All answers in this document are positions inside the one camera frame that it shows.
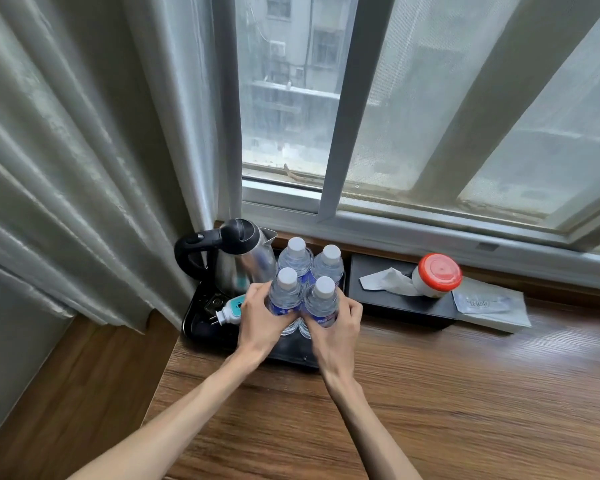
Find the person's right hand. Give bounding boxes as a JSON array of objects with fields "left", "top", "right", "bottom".
[{"left": 301, "top": 296, "right": 364, "bottom": 384}]

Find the person's left hand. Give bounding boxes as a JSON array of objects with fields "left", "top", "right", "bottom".
[{"left": 232, "top": 282, "right": 302, "bottom": 366}]

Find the clear water bottle white cap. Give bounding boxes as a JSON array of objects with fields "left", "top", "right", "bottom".
[
  {"left": 309, "top": 245, "right": 345, "bottom": 289},
  {"left": 278, "top": 237, "right": 314, "bottom": 286},
  {"left": 298, "top": 276, "right": 340, "bottom": 341},
  {"left": 266, "top": 268, "right": 304, "bottom": 337}
]

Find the person's right forearm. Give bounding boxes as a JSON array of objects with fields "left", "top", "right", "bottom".
[{"left": 322, "top": 367, "right": 424, "bottom": 480}]

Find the person's left forearm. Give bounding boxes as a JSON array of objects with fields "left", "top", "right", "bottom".
[{"left": 66, "top": 351, "right": 268, "bottom": 480}]

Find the white teal power plug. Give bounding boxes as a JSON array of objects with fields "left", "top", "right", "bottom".
[{"left": 210, "top": 295, "right": 246, "bottom": 328}]

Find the black tissue box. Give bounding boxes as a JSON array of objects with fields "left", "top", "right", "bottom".
[{"left": 347, "top": 253, "right": 459, "bottom": 330}]

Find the black plastic tray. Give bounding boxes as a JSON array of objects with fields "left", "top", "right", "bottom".
[{"left": 181, "top": 252, "right": 348, "bottom": 370}]

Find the white tissue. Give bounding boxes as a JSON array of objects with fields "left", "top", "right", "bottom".
[{"left": 359, "top": 268, "right": 424, "bottom": 297}]

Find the white jar red lid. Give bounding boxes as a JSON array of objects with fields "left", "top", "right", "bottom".
[{"left": 411, "top": 253, "right": 463, "bottom": 299}]

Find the clear plastic sachet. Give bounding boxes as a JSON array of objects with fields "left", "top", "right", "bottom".
[{"left": 452, "top": 290, "right": 513, "bottom": 316}]

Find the white paper packet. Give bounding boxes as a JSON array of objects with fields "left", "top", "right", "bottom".
[{"left": 451, "top": 276, "right": 533, "bottom": 335}]

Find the grey building outside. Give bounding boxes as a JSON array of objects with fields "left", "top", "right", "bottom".
[{"left": 235, "top": 0, "right": 359, "bottom": 178}]

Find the sheer white curtain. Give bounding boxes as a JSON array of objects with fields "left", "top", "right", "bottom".
[{"left": 122, "top": 0, "right": 244, "bottom": 231}]

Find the grey heavy curtain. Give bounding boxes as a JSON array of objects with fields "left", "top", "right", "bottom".
[{"left": 0, "top": 0, "right": 216, "bottom": 334}]

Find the steel kettle black handle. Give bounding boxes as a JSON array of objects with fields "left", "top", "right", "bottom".
[{"left": 174, "top": 218, "right": 279, "bottom": 298}]

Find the white window frame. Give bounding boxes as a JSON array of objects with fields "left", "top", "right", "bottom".
[{"left": 212, "top": 0, "right": 600, "bottom": 294}]

